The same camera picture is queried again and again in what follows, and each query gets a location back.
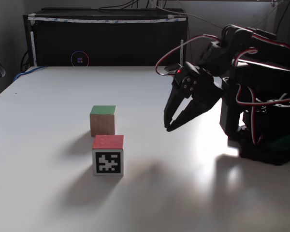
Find green-topped wooden cube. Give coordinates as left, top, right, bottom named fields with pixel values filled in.
left=89, top=105, right=117, bottom=137

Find red-topped wooden cube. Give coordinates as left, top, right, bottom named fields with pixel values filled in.
left=91, top=134, right=125, bottom=177

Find black computer case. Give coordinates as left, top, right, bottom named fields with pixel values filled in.
left=23, top=7, right=189, bottom=67

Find camera module on bracket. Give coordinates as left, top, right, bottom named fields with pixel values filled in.
left=163, top=63, right=182, bottom=75

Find red white black servo cable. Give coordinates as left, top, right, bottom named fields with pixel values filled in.
left=232, top=47, right=264, bottom=146
left=155, top=34, right=223, bottom=76

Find white wall cable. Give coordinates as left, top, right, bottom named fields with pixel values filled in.
left=183, top=0, right=289, bottom=29

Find black cables above case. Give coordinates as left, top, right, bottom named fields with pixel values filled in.
left=97, top=0, right=146, bottom=12

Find blue cable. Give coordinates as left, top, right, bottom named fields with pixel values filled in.
left=13, top=65, right=48, bottom=82

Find black cables beside case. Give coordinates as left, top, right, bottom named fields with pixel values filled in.
left=19, top=49, right=31, bottom=71

